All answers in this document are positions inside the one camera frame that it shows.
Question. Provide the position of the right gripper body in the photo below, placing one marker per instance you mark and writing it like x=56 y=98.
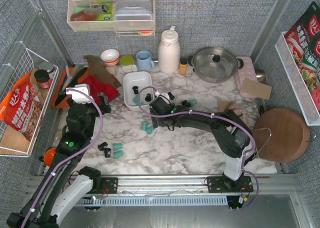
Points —
x=155 y=106

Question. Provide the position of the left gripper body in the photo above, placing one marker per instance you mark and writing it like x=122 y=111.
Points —
x=81 y=102

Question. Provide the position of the black capsule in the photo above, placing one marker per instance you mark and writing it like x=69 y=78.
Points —
x=135 y=90
x=186 y=104
x=107 y=152
x=171 y=96
x=148 y=97
x=103 y=146

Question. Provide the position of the red cloth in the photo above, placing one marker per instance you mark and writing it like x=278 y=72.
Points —
x=97 y=86

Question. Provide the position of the white storage basket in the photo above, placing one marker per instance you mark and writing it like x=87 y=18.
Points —
x=142 y=79

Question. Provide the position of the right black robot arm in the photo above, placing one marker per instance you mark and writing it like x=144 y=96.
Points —
x=233 y=136

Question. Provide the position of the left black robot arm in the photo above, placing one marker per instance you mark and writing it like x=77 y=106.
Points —
x=51 y=202

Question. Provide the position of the orange tray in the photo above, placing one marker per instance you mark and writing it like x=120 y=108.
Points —
x=63 y=79

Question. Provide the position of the black kitchen knife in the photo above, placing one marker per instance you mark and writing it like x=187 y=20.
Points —
x=60 y=99

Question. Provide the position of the light blue mug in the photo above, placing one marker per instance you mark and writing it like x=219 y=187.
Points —
x=144 y=61

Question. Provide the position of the yellow spice jar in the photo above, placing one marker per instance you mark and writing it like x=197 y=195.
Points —
x=183 y=66

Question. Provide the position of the brown cloth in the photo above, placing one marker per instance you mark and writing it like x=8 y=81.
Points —
x=98 y=70

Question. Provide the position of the orange cup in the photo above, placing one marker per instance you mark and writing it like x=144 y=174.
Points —
x=49 y=156

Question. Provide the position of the red lid jar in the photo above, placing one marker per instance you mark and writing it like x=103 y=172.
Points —
x=42 y=78

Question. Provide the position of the green lid sugar jar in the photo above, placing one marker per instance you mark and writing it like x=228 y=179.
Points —
x=127 y=64

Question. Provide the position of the glass spice jar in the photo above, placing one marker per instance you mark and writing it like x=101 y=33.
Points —
x=113 y=70

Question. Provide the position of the white thermos jug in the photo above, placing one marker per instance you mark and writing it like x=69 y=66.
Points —
x=169 y=51

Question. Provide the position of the steel lid jar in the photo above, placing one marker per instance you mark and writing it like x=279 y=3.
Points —
x=47 y=66

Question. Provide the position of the orange seasoning packet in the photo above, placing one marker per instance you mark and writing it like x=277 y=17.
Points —
x=19 y=109

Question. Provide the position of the orange striped white bowl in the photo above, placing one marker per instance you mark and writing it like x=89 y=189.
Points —
x=110 y=57

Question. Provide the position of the steel pot with lid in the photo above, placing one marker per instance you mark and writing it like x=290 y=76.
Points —
x=215 y=64

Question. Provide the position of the cardboard piece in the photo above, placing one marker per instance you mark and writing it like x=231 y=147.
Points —
x=256 y=89

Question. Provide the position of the pink tray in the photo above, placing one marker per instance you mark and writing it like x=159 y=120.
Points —
x=246 y=72

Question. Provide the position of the clear plastic food containers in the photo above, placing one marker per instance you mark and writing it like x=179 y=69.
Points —
x=130 y=15

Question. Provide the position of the white handle knife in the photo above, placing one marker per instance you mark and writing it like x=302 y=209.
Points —
x=69 y=77

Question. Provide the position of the white wire basket left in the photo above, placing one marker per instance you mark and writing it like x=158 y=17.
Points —
x=13 y=143

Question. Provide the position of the clear wall shelf bin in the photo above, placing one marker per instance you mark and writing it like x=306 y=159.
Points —
x=81 y=18

